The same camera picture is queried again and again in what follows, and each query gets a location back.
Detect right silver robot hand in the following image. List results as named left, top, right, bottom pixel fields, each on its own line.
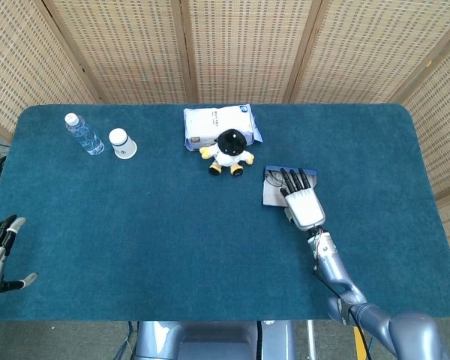
left=280, top=167, right=326, bottom=229

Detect dark-framed eyeglasses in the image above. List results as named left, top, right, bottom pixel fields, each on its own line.
left=265, top=169, right=292, bottom=188

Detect black-headed plush doll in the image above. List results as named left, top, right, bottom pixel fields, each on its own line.
left=199, top=128, right=255, bottom=177

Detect white blue tissue pack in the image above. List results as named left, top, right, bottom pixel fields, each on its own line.
left=182, top=103, right=264, bottom=152

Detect white table leg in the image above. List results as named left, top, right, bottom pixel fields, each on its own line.
left=306, top=320, right=317, bottom=360

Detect blue felt table mat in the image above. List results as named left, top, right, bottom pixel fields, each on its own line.
left=0, top=103, right=450, bottom=323

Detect clear plastic water bottle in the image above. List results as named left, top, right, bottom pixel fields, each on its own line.
left=64, top=112, right=105, bottom=157

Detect grey-blue robot torso base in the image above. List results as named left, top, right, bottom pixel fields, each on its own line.
left=134, top=320, right=297, bottom=360

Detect woven bamboo folding screen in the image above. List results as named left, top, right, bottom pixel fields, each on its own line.
left=0, top=0, right=450, bottom=203

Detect upturned white paper cup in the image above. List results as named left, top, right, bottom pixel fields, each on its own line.
left=108, top=127, right=138, bottom=161

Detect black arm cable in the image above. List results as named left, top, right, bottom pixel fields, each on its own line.
left=313, top=258, right=374, bottom=360

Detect blue floor cable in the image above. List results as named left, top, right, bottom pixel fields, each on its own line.
left=114, top=321, right=140, bottom=360

